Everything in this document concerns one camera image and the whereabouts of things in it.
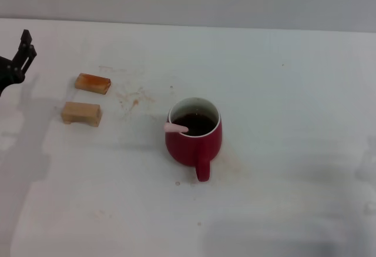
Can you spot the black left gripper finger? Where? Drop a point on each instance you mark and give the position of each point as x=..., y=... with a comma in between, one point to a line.
x=26, y=37

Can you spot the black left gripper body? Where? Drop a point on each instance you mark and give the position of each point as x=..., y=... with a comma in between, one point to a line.
x=7, y=73

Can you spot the red ceramic mug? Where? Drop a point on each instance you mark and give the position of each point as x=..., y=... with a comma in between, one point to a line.
x=182, y=148

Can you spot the orange stained wooden block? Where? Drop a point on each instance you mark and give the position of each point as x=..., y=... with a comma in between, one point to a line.
x=92, y=82

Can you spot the plain wooden block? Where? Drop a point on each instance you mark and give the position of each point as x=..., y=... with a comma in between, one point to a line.
x=80, y=111

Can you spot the dark coffee liquid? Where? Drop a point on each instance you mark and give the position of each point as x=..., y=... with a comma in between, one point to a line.
x=199, y=123

